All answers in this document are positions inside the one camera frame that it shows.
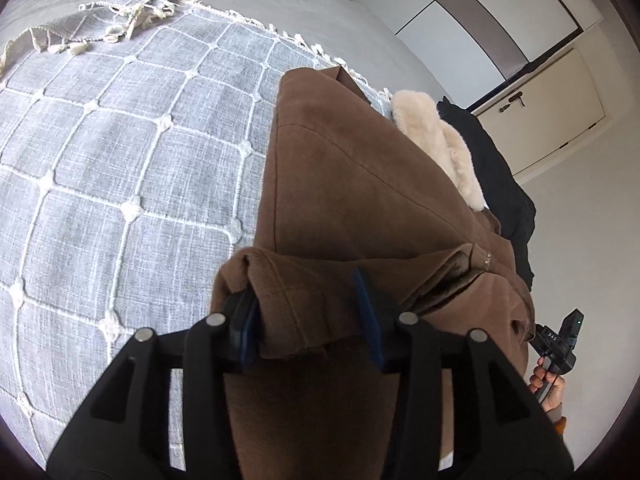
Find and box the white and brown wardrobe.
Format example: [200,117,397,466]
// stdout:
[345,0,606,81]

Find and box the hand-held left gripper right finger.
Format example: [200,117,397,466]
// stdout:
[350,269,576,480]

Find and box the grey checked fringed blanket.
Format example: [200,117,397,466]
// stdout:
[0,0,396,471]

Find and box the person's right hand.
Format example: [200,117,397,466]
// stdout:
[527,357,567,412]

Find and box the bed with grey sheet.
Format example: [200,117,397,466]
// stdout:
[0,0,453,106]

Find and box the brown coat with fur collar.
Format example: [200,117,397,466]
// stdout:
[210,66,538,480]

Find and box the black garment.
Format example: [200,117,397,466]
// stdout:
[436,96,537,291]

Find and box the cream door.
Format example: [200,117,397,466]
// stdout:
[469,47,613,183]

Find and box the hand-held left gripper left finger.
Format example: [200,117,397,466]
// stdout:
[47,290,261,480]

